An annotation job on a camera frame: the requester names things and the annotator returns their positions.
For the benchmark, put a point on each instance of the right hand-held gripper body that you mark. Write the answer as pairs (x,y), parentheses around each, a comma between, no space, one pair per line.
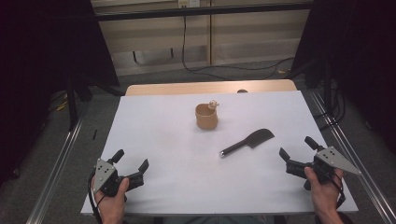
(333,158)

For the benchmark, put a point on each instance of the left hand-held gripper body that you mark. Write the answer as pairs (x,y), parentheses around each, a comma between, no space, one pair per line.
(106,180)

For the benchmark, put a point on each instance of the black kitchen knife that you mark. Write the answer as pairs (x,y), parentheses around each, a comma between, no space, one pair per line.
(258,137)

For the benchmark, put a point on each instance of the person's left hand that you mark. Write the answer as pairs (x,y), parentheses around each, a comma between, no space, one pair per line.
(112,208)

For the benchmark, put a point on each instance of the person's right hand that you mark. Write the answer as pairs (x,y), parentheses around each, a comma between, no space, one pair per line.
(325,196)

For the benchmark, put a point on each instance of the white table sheet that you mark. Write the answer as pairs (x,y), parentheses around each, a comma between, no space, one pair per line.
(186,180)

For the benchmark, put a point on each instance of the black metal stand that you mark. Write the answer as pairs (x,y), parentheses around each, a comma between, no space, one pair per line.
(327,84)
(72,102)

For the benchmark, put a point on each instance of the brown cup with figurine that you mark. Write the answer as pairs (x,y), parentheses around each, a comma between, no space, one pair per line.
(205,119)

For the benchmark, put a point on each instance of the wooden table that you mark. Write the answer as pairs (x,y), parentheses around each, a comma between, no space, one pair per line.
(186,88)

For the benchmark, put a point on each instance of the dark curtain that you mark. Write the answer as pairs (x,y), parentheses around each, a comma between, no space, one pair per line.
(46,62)
(364,56)

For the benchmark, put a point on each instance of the black horizontal bar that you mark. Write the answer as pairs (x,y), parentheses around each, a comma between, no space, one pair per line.
(199,11)

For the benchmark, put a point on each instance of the metal floor rail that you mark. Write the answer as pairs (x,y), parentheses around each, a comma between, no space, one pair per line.
(358,152)
(53,177)

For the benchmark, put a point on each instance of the white wall outlet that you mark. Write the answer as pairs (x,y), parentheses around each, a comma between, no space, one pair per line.
(188,3)

